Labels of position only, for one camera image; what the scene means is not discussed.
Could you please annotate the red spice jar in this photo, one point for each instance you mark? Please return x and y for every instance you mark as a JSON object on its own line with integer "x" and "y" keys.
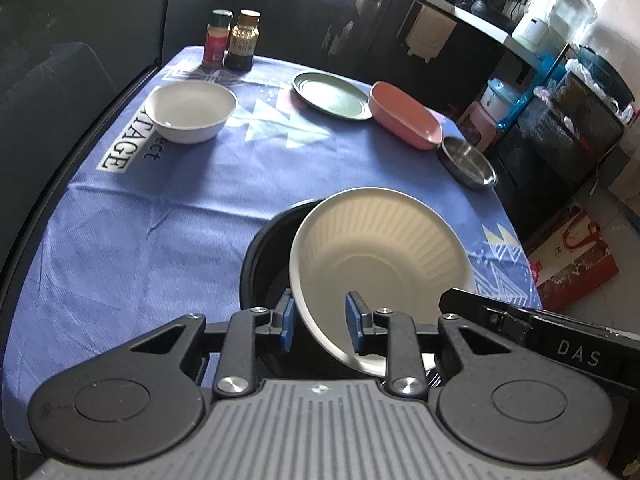
{"x": 216, "y": 42}

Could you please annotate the white and blue rice cooker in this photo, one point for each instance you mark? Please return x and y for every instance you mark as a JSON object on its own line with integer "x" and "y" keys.
{"x": 500, "y": 102}

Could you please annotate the white plastic bag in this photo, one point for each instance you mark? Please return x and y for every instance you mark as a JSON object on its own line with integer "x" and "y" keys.
{"x": 585, "y": 72}

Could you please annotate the cream plastic stool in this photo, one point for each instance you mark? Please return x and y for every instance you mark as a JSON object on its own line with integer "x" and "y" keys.
{"x": 429, "y": 32}

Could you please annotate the plain white bowl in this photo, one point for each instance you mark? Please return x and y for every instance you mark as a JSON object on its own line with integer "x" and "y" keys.
{"x": 192, "y": 105}

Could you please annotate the red gift bag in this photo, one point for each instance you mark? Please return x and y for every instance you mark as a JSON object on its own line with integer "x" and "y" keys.
{"x": 575, "y": 265}

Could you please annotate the wall socket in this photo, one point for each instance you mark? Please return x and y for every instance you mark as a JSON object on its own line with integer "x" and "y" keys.
{"x": 520, "y": 0}

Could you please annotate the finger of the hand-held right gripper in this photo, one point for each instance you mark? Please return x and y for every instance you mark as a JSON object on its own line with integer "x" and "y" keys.
{"x": 470, "y": 307}

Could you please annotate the dark sauce bottle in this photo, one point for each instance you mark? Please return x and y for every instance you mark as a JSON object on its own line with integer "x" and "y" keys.
{"x": 242, "y": 42}

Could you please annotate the pink bowl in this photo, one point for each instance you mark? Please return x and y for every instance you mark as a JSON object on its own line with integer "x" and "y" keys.
{"x": 405, "y": 115}

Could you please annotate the black bowl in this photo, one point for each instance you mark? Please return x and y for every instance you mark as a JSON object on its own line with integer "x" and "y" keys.
{"x": 265, "y": 265}

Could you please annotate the stainless steel bowl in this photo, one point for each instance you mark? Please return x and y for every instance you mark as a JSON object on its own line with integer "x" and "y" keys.
{"x": 467, "y": 162}

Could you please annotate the white ribbed bowl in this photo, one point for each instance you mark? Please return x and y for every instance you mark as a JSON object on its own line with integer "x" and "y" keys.
{"x": 390, "y": 240}

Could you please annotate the black mesh cart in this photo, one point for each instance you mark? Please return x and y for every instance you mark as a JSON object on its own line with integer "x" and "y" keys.
{"x": 565, "y": 150}

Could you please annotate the green plate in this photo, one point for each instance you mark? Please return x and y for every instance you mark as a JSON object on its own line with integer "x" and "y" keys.
{"x": 327, "y": 92}

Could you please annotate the pink plastic stool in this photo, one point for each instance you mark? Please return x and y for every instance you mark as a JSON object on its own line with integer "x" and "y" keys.
{"x": 475, "y": 120}

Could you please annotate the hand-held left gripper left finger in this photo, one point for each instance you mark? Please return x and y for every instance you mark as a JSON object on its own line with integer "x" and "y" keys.
{"x": 286, "y": 321}

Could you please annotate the blue printed tablecloth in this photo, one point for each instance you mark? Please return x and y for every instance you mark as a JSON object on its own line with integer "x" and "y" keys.
{"x": 175, "y": 220}

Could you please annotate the blue shelf frame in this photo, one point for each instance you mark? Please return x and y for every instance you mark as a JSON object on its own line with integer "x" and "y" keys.
{"x": 545, "y": 67}

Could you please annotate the dark teal basin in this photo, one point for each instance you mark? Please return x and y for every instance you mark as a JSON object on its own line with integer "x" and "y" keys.
{"x": 607, "y": 72}

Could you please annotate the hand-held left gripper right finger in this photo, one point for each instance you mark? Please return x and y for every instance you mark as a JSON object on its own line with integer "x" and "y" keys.
{"x": 354, "y": 321}

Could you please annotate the black kitchen counter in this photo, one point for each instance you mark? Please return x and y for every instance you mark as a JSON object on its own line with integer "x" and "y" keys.
{"x": 380, "y": 15}

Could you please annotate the white appliance with clear tank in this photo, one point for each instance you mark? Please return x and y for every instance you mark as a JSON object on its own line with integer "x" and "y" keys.
{"x": 542, "y": 15}

